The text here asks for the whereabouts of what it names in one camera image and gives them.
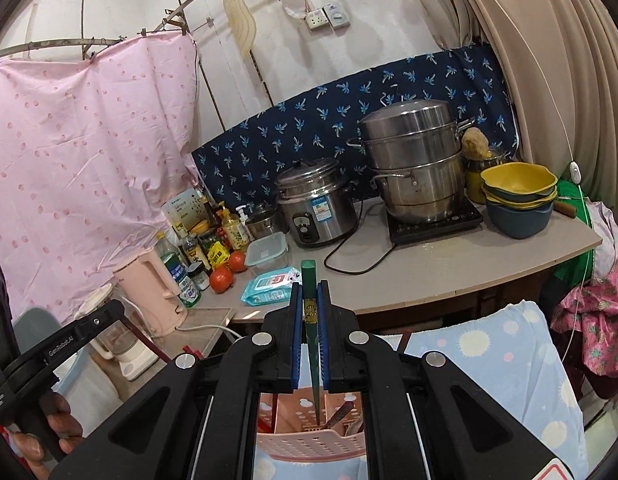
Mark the pink electric kettle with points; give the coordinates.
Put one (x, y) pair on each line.
(147, 283)

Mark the green chopstick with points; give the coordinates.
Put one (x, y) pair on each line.
(310, 319)

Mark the white blender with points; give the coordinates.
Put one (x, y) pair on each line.
(116, 342)

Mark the stacked yellow blue bowls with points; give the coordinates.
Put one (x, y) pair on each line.
(519, 198)

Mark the pink dotted curtain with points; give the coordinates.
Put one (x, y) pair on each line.
(89, 153)

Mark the white corded switch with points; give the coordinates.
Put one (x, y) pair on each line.
(575, 173)

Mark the pink perforated utensil holder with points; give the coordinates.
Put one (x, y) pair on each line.
(287, 429)

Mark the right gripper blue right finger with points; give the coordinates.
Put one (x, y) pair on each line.
(324, 304)

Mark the white wall socket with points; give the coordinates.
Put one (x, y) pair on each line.
(332, 14)

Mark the navy floral backsplash cloth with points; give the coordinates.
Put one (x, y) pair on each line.
(240, 166)

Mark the clear food container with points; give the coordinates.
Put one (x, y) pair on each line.
(267, 254)

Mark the pink floral cloth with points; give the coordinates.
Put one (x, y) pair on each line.
(592, 312)

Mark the beige hanging curtain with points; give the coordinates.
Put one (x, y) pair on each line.
(590, 38)

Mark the maroon chopstick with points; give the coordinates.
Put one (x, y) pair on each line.
(146, 340)

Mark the blue wet wipes pack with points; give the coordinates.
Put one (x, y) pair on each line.
(271, 287)

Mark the red tomato back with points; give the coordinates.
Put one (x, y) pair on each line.
(236, 262)

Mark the person's left hand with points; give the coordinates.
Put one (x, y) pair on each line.
(53, 429)

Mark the green label bottle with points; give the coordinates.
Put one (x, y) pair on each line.
(189, 293)

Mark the stacked steel steamer pot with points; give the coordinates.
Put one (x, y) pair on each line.
(414, 151)

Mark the red tomato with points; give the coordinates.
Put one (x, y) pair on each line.
(221, 280)
(236, 262)

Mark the small steel pot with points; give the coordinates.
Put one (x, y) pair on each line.
(266, 220)

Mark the red tomato front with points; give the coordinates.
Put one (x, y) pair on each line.
(221, 280)

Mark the yellow sponge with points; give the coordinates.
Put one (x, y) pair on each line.
(475, 144)

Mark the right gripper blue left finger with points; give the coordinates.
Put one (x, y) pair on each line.
(296, 307)

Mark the beige cutting board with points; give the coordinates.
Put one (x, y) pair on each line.
(242, 24)

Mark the blue patterned tablecloth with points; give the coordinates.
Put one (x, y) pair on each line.
(487, 399)

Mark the steel rice cooker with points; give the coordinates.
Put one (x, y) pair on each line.
(315, 200)

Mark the yellow oil bottle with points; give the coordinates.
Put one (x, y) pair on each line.
(236, 232)

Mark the white carton box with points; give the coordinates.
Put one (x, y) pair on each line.
(185, 210)

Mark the yellow seasoning packet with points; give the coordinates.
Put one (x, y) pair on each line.
(218, 254)

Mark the black induction cooktop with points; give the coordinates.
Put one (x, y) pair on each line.
(464, 217)

